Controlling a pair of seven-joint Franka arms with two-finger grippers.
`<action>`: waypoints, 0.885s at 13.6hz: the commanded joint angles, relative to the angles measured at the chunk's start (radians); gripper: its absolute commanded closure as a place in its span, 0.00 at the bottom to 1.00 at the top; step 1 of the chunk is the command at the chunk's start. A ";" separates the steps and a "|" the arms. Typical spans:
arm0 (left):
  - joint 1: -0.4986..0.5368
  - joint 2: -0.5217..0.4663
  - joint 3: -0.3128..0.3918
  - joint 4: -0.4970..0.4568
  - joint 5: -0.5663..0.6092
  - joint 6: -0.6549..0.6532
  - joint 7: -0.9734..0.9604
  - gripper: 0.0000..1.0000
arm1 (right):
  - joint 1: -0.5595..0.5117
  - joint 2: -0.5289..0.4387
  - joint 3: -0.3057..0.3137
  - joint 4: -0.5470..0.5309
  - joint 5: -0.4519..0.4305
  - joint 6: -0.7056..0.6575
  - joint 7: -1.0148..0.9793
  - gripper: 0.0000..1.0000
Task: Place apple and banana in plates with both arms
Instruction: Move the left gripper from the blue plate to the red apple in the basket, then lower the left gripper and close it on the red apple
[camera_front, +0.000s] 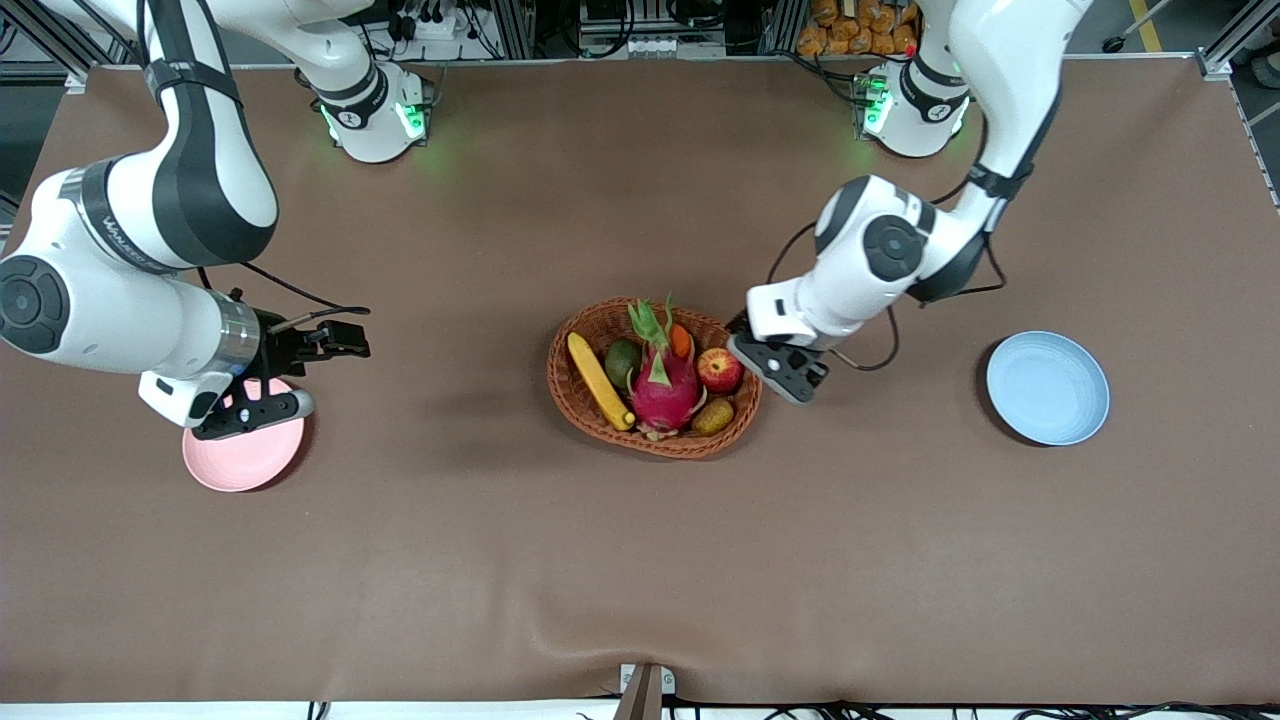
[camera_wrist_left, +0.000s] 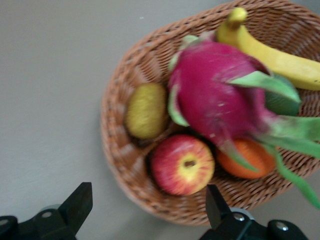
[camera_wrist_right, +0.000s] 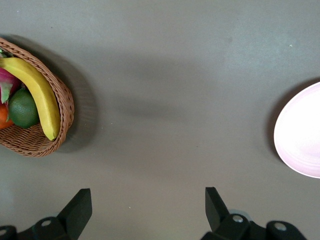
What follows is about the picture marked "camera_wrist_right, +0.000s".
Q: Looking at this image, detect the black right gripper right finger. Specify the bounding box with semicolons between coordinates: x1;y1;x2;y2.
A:
199;186;307;240

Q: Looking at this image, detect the dark green lime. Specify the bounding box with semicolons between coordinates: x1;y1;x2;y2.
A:
8;89;40;130

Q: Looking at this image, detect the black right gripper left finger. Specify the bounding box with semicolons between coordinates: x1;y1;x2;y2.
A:
0;188;93;240

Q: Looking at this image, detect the pink round plate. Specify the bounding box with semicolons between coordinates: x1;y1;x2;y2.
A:
273;81;320;179

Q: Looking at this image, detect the orange fruit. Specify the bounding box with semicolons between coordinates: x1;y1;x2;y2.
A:
0;102;15;130

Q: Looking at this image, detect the pink dragon fruit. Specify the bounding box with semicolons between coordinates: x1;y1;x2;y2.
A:
0;48;22;105

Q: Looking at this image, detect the brown wicker basket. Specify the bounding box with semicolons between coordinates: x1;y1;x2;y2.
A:
0;37;75;158

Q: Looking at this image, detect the yellow banana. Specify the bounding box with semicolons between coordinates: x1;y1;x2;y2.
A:
0;56;62;142

